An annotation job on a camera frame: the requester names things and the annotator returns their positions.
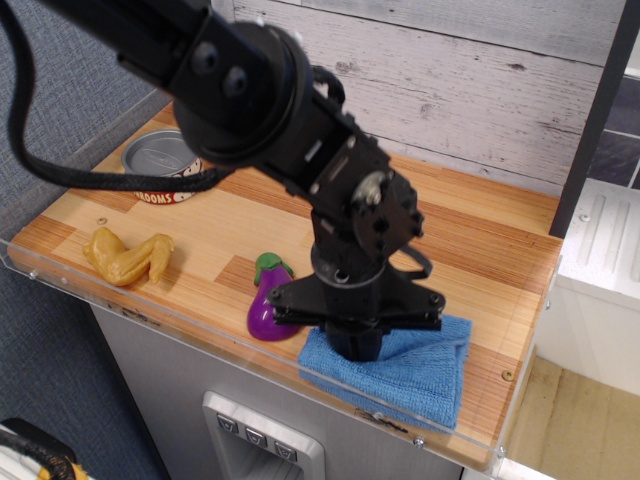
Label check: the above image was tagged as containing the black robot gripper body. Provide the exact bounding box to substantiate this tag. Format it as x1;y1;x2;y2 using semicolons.
267;269;446;330

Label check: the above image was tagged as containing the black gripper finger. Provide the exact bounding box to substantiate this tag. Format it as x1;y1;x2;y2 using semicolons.
324;322;359;361
356;326;391;362

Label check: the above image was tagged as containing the blue cloth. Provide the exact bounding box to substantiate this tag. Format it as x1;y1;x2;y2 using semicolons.
298;315;472;430

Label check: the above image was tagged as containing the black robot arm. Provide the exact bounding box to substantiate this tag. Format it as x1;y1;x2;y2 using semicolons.
51;1;446;361

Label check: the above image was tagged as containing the purple toy eggplant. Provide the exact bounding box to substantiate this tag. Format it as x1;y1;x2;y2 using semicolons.
247;252;300;342

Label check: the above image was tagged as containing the grey cabinet with dispenser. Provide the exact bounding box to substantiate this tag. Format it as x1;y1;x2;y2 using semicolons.
93;307;462;479

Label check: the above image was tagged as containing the white appliance at right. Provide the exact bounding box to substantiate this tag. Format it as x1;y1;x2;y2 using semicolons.
535;180;639;394

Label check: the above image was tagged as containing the yellow toy chicken wing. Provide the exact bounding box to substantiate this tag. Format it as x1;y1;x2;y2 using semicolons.
82;227;175;287

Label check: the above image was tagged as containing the mushroom tin can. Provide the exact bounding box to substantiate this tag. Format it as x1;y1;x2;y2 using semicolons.
121;130;203;178

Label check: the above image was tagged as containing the yellow black object bottom left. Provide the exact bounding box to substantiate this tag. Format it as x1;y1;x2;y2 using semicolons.
1;418;91;479

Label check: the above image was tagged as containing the black braided cable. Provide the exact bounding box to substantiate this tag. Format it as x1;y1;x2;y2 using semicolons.
0;0;236;195

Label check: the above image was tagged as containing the right black frame post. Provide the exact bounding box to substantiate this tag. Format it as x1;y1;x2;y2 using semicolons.
549;0;639;239

